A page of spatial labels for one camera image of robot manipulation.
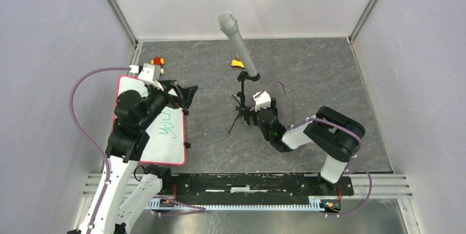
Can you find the white slotted cable duct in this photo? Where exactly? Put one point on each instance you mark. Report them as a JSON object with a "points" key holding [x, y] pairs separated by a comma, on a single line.
{"points": [[158, 204]]}

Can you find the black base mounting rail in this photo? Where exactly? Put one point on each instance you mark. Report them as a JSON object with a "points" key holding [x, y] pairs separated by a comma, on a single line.
{"points": [[253, 189]]}

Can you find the yellow eraser block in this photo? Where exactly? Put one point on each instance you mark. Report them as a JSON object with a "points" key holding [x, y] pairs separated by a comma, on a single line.
{"points": [[237, 64]]}

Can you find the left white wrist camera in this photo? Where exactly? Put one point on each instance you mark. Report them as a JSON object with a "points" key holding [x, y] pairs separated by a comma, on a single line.
{"points": [[149, 74]]}

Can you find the colourful toy block pile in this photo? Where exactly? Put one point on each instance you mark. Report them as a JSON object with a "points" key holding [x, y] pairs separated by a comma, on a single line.
{"points": [[159, 62]]}

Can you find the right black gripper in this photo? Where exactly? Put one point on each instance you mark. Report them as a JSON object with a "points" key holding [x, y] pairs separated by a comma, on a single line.
{"points": [[248, 112]]}

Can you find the grey microphone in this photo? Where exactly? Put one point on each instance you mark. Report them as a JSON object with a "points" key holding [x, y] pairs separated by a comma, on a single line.
{"points": [[229, 26]]}

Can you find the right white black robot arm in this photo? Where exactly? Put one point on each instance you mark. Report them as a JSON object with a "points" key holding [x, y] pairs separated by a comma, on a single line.
{"points": [[337, 135]]}

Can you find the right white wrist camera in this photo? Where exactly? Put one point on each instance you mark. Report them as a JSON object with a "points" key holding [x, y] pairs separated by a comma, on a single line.
{"points": [[261, 101]]}

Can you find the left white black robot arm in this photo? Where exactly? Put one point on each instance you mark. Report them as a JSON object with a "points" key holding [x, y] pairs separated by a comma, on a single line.
{"points": [[134, 113]]}

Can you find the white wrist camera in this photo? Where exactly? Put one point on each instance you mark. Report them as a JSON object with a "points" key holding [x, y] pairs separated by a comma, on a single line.
{"points": [[149, 74], [261, 101]]}

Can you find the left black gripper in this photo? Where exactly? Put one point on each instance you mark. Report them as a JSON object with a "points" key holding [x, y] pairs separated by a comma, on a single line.
{"points": [[184, 96]]}

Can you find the pink framed whiteboard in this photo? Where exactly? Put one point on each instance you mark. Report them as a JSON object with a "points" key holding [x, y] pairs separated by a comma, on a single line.
{"points": [[166, 144]]}

